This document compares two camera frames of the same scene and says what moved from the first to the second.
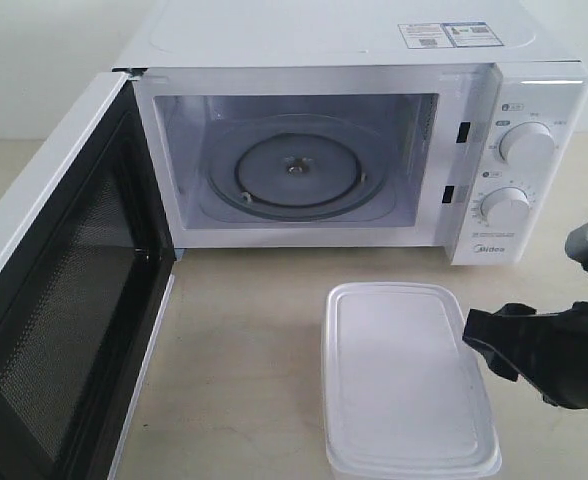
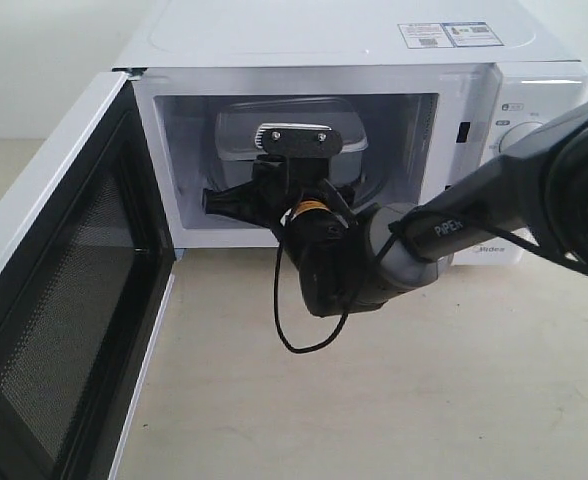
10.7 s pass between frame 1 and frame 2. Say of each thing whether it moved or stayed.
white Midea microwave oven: stayed
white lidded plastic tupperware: moved
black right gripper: moved
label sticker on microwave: stayed
